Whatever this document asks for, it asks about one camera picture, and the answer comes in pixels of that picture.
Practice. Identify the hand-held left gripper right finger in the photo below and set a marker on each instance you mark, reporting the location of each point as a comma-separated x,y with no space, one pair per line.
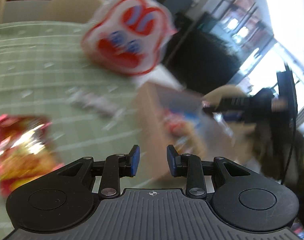
170,160

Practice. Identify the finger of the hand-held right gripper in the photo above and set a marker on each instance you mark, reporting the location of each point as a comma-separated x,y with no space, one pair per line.
226,103
233,116

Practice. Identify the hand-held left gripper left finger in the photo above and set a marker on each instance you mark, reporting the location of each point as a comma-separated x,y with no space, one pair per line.
134,160

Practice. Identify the small red snack packet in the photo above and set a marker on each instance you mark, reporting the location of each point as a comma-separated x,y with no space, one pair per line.
177,127

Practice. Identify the blue snack packet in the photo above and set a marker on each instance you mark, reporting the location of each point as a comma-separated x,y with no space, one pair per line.
189,116

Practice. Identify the cardboard box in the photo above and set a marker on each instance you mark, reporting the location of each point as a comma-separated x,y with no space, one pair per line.
152,120

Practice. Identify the clear dark snack packet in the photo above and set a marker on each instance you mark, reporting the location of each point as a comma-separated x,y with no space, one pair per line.
92,103

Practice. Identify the large red spicy snack packet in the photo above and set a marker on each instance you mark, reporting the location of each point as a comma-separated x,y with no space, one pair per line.
19,155

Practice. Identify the person's right hand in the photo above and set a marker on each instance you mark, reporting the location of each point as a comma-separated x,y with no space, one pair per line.
279,105

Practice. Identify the black fish tank cabinet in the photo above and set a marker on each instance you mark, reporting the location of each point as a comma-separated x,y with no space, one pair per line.
204,60

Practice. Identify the red white rabbit bag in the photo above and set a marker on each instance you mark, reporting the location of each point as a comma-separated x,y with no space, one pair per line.
132,35

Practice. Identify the green checked tablecloth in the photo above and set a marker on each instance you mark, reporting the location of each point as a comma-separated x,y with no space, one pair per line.
42,80

